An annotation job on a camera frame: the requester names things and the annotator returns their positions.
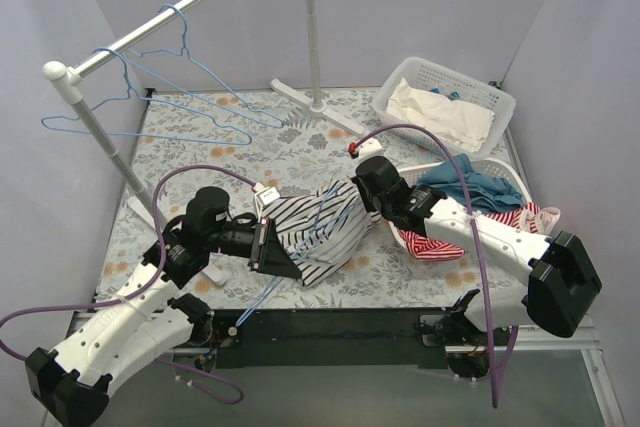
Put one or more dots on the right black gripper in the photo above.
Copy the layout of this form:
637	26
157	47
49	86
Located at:
365	192

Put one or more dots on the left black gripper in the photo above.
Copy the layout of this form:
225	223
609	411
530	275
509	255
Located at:
260	245

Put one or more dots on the black white striped tank top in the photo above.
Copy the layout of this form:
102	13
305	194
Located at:
294	216

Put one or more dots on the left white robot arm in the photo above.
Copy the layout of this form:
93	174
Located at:
150	314

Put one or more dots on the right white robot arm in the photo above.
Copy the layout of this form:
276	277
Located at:
558	281

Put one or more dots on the teal blue garment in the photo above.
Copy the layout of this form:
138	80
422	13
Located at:
487	194

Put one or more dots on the white cloth in basket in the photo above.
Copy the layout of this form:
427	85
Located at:
462	124

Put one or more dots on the floral table mat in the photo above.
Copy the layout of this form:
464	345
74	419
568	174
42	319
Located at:
180	151

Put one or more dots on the white rectangular mesh basket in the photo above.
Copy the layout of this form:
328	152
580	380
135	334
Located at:
426	75

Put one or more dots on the white oval laundry basket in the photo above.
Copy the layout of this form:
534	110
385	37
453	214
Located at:
500	167

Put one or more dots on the red white striped garment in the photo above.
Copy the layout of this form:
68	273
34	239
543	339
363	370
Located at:
508	218

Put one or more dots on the pink white lace garment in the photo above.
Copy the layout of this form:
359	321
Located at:
535	219

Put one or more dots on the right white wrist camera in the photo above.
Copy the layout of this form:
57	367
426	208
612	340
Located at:
367	149

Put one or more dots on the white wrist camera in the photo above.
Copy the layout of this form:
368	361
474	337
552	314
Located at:
367	149
264	196

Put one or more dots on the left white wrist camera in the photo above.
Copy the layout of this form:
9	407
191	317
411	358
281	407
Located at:
264	196

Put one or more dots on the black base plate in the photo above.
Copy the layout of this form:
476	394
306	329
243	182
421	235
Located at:
426	338

